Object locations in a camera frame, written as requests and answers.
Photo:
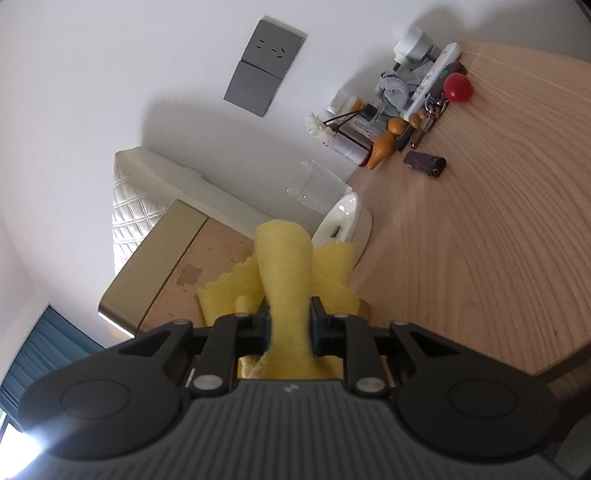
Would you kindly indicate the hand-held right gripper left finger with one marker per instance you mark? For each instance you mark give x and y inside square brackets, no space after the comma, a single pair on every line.
[264,328]

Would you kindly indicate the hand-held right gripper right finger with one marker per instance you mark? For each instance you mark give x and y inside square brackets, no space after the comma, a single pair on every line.
[316,328]

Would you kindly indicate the yellow cleaning cloth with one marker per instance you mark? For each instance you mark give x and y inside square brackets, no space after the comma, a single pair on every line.
[284,277]

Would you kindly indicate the white round container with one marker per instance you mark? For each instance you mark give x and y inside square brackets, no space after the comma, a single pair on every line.
[355,221]

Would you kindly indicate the brown cardboard box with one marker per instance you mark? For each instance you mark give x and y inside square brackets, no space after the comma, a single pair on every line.
[157,263]

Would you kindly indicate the ribbed clear glass cup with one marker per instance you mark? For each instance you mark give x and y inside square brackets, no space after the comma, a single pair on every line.
[314,187]

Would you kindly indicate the white quilted headboard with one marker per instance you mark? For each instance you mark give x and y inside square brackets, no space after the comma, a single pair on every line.
[138,194]

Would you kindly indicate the orange gourd ornament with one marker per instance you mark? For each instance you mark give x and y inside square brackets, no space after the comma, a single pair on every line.
[383,145]

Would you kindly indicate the dark brown small case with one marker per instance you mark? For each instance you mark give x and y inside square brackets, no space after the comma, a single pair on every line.
[422,162]

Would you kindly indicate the white artificial flower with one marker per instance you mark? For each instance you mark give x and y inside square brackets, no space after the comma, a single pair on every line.
[318,127]

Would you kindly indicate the blue curtain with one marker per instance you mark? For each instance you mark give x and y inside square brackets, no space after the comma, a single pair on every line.
[41,355]

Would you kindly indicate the small white box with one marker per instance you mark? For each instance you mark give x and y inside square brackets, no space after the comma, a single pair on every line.
[342,101]

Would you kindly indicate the metal key bunch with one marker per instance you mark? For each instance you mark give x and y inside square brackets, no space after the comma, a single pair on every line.
[434,108]

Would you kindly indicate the grey crumpled cloth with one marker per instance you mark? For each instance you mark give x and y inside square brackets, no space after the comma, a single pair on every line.
[392,90]

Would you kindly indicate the white remote control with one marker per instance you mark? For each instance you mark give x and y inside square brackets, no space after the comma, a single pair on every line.
[431,78]

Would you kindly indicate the red ball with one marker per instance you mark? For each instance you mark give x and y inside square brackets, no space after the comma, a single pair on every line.
[458,87]

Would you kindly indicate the white power adapter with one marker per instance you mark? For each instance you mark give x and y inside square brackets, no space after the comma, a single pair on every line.
[413,44]

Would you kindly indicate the grey wall socket panel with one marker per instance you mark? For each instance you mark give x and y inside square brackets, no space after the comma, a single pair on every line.
[265,64]

